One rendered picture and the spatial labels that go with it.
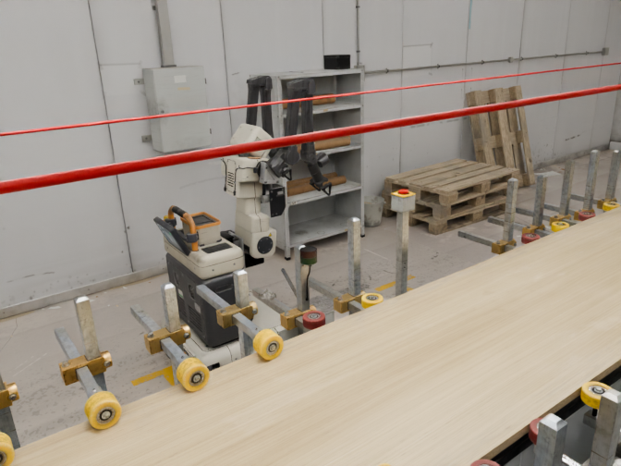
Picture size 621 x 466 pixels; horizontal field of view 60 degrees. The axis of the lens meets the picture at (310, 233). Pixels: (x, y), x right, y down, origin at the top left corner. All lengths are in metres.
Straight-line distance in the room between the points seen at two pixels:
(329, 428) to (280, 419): 0.13
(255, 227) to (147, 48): 1.90
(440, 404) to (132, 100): 3.41
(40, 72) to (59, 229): 1.11
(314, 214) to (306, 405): 3.92
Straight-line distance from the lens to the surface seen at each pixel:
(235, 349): 2.98
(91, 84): 4.26
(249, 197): 2.97
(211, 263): 2.75
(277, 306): 2.08
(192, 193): 4.62
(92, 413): 1.52
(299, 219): 5.22
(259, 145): 0.43
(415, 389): 1.57
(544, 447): 1.13
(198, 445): 1.44
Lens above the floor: 1.82
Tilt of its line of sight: 20 degrees down
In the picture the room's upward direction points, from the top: 2 degrees counter-clockwise
